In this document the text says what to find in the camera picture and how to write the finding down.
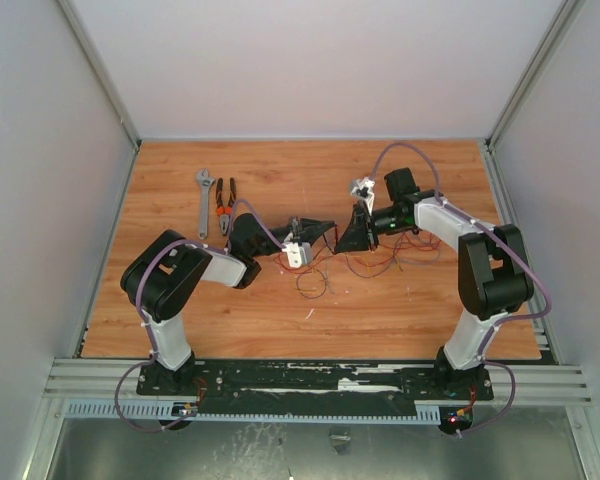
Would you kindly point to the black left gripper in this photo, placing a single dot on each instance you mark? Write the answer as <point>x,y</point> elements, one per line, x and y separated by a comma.
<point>309,230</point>

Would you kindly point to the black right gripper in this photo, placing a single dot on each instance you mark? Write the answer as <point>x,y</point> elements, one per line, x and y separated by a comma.
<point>370,231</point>

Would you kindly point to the black zip tie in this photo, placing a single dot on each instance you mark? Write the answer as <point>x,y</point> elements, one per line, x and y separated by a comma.
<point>335,239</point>

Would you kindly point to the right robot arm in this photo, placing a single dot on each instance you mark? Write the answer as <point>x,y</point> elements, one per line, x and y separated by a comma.
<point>493,277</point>

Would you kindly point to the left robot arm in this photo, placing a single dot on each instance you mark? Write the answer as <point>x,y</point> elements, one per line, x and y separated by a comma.
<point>160,282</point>

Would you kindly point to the silver adjustable wrench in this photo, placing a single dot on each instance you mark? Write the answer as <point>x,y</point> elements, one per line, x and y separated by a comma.
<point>205,181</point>

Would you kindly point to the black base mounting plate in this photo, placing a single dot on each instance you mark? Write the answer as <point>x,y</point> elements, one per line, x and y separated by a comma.
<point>320,389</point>

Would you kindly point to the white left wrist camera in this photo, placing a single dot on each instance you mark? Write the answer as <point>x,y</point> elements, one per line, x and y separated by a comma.
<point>298,254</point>

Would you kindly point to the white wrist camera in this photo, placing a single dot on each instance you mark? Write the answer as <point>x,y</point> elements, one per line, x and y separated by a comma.
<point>362,190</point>
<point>298,254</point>

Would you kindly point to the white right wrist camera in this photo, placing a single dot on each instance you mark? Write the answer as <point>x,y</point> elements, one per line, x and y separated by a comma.
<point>362,190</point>

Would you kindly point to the orange handled pliers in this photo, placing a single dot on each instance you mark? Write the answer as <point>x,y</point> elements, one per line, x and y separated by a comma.
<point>224,209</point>

